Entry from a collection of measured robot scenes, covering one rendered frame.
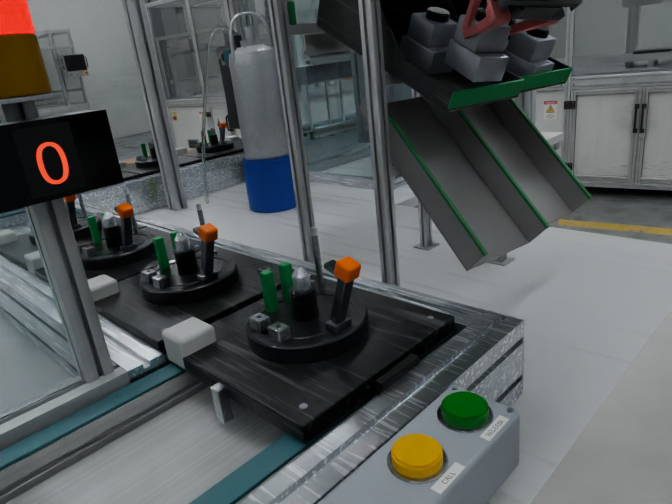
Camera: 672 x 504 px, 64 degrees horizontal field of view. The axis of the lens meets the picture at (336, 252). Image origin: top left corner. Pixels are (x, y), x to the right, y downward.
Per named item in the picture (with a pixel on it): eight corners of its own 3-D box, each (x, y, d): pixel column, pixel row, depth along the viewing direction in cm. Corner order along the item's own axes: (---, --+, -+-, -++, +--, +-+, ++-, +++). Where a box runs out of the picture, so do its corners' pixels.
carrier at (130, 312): (306, 284, 79) (295, 203, 75) (161, 356, 64) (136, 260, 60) (215, 255, 96) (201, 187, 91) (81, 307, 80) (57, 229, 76)
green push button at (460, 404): (497, 419, 47) (497, 400, 46) (473, 444, 44) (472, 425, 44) (457, 402, 50) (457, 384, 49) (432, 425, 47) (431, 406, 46)
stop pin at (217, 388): (234, 418, 55) (227, 386, 54) (224, 424, 54) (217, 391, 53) (226, 413, 56) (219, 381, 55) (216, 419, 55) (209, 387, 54)
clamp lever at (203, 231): (217, 273, 75) (219, 228, 70) (204, 278, 73) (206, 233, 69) (202, 260, 77) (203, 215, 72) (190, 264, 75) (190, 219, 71)
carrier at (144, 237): (214, 255, 96) (200, 187, 92) (80, 307, 81) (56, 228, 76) (150, 235, 112) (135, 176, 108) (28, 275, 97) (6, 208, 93)
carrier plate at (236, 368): (455, 330, 62) (454, 314, 61) (305, 445, 47) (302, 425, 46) (313, 286, 78) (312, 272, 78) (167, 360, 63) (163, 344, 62)
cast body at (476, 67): (501, 81, 64) (522, 21, 60) (472, 83, 63) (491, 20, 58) (462, 56, 70) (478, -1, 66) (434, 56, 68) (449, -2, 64)
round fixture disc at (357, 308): (393, 321, 62) (392, 306, 61) (305, 379, 53) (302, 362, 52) (310, 294, 71) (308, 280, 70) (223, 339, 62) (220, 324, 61)
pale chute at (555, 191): (572, 213, 85) (593, 197, 81) (520, 236, 78) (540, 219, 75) (472, 85, 93) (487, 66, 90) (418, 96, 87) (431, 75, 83)
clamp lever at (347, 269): (350, 320, 57) (362, 263, 53) (338, 328, 56) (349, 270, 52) (327, 303, 59) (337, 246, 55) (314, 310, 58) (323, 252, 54)
